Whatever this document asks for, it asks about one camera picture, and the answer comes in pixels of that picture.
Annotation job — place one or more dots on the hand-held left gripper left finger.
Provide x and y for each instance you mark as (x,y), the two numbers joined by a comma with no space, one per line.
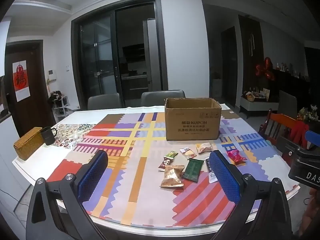
(93,175)

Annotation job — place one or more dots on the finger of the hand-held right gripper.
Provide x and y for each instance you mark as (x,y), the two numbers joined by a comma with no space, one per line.
(287,146)
(313,138)

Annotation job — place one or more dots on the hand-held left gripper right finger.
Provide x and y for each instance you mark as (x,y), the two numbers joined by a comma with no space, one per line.
(223,177)

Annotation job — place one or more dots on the pink snack packet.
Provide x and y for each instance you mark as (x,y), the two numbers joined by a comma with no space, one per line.
(236,156)

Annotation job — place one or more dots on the dark green snack packet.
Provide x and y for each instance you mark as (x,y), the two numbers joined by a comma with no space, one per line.
(192,170)

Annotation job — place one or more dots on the beige snack packet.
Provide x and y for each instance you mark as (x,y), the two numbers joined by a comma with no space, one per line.
(203,148)

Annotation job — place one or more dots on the tan snack packet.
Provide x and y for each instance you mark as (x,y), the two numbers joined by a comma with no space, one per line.
(172,177)

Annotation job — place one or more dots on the small light green snack packet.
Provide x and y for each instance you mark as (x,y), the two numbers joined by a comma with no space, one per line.
(171,154)

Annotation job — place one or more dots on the cardboard box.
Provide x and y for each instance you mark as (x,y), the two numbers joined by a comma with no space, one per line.
(192,127)

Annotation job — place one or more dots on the person's right forearm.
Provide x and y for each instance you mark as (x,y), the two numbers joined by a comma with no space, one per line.
(313,210)

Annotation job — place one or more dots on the flower bouquet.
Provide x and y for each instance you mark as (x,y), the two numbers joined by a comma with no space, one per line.
(308,113)

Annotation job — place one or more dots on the red wooden chair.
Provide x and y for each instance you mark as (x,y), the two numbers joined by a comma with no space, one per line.
(282,121)

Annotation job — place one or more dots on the grey dining chair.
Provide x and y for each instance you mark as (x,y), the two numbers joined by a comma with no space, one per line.
(160,97)
(103,101)
(287,102)

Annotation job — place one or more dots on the white and red snack packet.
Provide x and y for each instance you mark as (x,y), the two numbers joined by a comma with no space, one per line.
(188,152)

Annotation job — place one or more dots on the floral patterned tile mat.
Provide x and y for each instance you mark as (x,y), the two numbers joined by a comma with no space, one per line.
(72,135)

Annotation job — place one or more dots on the colourful striped table mat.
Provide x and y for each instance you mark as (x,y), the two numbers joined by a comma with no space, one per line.
(140,160)

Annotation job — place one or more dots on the white low sideboard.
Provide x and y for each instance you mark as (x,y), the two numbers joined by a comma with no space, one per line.
(257,103)

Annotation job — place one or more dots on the dark console cabinet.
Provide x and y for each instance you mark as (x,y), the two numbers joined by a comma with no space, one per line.
(290,85)

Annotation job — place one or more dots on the black mug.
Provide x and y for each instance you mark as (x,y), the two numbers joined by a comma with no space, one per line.
(47,136)

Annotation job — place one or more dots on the woven yellow basket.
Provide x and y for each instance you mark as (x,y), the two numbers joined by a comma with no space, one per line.
(27,143)

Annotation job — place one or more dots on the white shoe rack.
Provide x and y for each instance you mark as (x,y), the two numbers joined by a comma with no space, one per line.
(60,107)

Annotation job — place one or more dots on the red foil balloon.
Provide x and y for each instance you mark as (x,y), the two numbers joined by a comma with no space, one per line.
(268,63)

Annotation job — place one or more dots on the dark interior door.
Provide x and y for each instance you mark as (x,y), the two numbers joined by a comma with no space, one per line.
(229,67)

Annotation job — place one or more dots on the dark tall wardrobe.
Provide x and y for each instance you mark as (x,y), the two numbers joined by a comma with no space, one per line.
(251,55)

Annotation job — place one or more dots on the white intercom panel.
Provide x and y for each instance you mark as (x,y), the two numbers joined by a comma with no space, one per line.
(51,72)

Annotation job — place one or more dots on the black framed sliding glass door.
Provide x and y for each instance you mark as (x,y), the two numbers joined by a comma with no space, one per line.
(95,55)

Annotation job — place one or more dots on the black range hood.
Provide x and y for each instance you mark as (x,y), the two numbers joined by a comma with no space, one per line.
(133,52)

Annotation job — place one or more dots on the silver refrigerator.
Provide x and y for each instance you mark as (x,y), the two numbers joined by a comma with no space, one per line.
(152,55)

